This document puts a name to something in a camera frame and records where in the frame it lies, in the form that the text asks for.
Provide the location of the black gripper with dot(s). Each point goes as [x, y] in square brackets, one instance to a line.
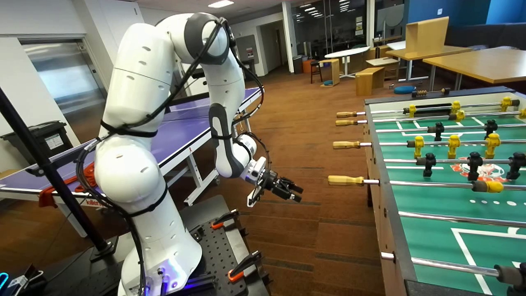
[280, 186]

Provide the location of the foosball rod with wooden handle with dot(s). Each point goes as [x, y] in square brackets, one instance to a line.
[351, 179]

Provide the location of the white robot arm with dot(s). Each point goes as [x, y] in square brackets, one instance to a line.
[137, 133]

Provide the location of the purple ping pong table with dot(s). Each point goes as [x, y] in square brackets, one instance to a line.
[183, 132]

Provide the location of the foosball table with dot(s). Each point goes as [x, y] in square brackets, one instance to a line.
[453, 173]

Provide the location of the black trash bin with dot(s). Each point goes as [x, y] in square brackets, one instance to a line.
[50, 137]

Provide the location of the black tripod pole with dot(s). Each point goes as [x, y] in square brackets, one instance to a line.
[104, 248]

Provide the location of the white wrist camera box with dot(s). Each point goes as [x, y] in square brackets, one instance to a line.
[256, 169]

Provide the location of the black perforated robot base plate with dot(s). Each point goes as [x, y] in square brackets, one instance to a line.
[228, 266]

